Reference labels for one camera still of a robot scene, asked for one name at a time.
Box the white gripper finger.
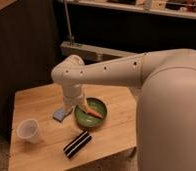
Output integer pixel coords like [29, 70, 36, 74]
[79, 101, 89, 113]

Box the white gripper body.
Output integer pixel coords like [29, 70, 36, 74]
[63, 94, 85, 111]

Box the green ceramic bowl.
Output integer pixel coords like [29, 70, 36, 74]
[74, 97, 107, 128]

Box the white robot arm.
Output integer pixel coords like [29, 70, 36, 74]
[51, 49, 196, 171]

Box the orange carrot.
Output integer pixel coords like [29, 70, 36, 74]
[87, 109, 103, 119]

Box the blue sponge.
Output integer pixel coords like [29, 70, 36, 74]
[53, 108, 72, 122]

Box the black white striped packet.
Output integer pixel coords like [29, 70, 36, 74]
[63, 131, 92, 159]

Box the wooden table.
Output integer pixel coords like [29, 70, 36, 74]
[9, 84, 136, 171]

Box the clear plastic cup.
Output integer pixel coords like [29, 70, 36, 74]
[16, 119, 41, 143]

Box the metal pole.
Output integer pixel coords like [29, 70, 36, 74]
[64, 0, 74, 45]

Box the background shelf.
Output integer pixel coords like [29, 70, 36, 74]
[58, 0, 196, 20]

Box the metal rail beam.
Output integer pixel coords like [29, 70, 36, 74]
[60, 41, 133, 62]

